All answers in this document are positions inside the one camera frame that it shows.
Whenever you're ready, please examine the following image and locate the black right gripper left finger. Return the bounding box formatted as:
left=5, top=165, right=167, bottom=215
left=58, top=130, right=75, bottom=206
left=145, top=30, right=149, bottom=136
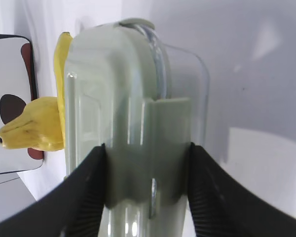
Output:
left=0, top=145, right=106, bottom=237

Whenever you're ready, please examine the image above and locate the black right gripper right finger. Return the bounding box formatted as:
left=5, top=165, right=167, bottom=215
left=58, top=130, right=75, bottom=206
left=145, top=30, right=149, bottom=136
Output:
left=187, top=143, right=296, bottom=237

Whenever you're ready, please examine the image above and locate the yellow pear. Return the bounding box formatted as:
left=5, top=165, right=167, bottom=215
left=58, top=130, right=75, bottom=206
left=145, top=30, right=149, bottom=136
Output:
left=0, top=96, right=64, bottom=152

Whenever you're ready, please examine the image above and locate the green lidded glass container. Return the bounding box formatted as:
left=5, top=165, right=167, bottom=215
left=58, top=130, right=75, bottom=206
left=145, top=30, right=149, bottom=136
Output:
left=64, top=18, right=210, bottom=237

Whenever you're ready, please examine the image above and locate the navy insulated lunch bag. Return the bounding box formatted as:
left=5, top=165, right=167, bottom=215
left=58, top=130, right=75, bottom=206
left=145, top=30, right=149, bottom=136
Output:
left=0, top=34, right=44, bottom=174

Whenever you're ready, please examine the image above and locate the yellow banana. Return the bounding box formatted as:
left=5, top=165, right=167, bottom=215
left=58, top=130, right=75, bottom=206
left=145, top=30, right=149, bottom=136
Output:
left=53, top=32, right=73, bottom=147

